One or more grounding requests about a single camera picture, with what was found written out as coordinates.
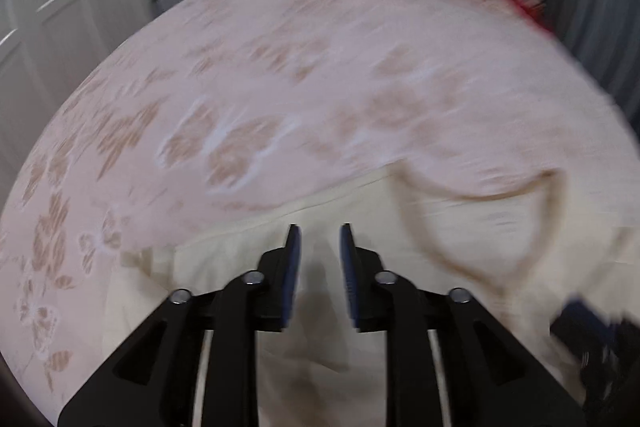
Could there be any dark nightstand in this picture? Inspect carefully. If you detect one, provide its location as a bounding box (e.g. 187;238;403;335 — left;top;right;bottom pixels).
151;0;201;15

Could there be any pink butterfly quilt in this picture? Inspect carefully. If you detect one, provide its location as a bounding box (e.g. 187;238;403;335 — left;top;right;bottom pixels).
0;0;640;413

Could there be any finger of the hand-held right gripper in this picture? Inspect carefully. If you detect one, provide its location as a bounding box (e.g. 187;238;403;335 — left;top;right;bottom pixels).
549;294;623;350

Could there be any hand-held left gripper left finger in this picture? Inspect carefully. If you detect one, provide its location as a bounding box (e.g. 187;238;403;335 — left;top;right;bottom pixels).
59;224;303;427

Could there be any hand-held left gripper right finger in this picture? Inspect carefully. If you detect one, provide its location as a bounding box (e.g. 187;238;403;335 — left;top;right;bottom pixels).
340;223;587;427

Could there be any cream quilted jacket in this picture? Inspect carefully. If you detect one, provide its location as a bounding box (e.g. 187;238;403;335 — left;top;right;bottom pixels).
120;166;640;427

